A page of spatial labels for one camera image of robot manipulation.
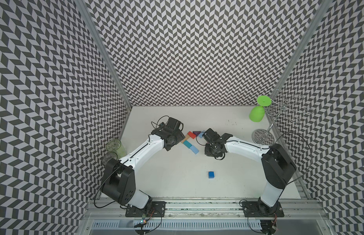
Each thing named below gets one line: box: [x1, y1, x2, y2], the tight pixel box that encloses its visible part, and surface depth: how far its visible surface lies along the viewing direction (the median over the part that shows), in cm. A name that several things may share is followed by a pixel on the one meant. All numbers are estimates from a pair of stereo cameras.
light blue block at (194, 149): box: [189, 144, 200, 155], surface depth 98 cm
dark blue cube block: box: [208, 171, 215, 179], surface depth 84 cm
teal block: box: [182, 140, 193, 149], surface depth 101 cm
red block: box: [187, 131, 197, 140], surface depth 104 cm
